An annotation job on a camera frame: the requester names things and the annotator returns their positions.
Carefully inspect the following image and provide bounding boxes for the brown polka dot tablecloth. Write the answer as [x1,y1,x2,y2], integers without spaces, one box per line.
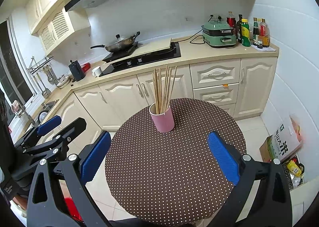
[105,98,246,226]

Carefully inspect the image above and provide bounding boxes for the red container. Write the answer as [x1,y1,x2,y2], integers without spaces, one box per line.
[81,63,91,73]

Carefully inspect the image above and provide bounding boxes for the wooden cutting board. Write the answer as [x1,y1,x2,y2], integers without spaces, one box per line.
[108,38,171,64]

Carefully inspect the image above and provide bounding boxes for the wok with glass lid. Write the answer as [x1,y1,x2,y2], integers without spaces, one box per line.
[90,31,140,53]

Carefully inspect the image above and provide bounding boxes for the yellow snack bag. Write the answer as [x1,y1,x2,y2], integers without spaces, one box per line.
[287,159,304,177]

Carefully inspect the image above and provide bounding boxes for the kitchen sink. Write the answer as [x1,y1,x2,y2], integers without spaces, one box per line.
[31,99,59,126]

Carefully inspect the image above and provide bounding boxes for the red stool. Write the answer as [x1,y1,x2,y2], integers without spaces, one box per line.
[64,197,83,222]

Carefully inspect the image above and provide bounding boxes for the black power cable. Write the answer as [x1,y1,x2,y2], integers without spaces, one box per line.
[178,28,206,45]

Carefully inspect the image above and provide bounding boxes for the white mug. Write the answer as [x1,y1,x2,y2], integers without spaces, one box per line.
[92,66,102,77]

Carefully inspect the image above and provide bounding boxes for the black knife block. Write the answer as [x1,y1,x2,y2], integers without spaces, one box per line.
[69,60,85,81]

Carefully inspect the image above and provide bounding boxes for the wall utensil rack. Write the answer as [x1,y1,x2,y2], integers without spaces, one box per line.
[27,56,58,99]

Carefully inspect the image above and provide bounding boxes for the dark red liquid bottle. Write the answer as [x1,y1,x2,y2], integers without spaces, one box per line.
[226,11,236,35]

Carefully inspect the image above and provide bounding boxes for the dark sauce bottle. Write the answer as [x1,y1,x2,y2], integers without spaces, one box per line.
[236,14,243,43]

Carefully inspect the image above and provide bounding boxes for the white rice bag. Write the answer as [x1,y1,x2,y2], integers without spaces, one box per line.
[268,116,302,162]

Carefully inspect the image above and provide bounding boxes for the green electric grill appliance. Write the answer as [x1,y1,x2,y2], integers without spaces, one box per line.
[202,20,236,48]

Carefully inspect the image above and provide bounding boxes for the black gas stove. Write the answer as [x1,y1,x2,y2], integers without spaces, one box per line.
[99,42,181,77]

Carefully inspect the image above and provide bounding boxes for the cardboard box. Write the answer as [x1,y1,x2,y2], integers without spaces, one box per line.
[259,135,280,162]

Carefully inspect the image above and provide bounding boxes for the wooden chopstick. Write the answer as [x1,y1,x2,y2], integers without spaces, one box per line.
[160,66,169,113]
[162,67,172,112]
[156,69,162,114]
[153,69,159,114]
[159,69,165,113]
[158,68,162,114]
[164,67,173,111]
[164,67,170,109]
[153,69,160,114]
[168,66,177,106]

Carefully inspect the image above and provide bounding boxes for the green yellow oil bottle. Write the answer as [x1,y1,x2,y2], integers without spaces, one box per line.
[241,18,250,47]

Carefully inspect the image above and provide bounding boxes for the pink utensil holder cup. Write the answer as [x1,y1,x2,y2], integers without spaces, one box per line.
[149,103,175,133]

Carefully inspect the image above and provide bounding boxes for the orange sauce bottle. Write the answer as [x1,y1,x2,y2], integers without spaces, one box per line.
[260,18,270,47]

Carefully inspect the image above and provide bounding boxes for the cream lower kitchen cabinets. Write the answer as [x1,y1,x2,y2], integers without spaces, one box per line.
[48,43,279,140]

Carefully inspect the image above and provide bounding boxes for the cream upper left cabinets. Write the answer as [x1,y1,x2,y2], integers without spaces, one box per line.
[26,0,90,56]

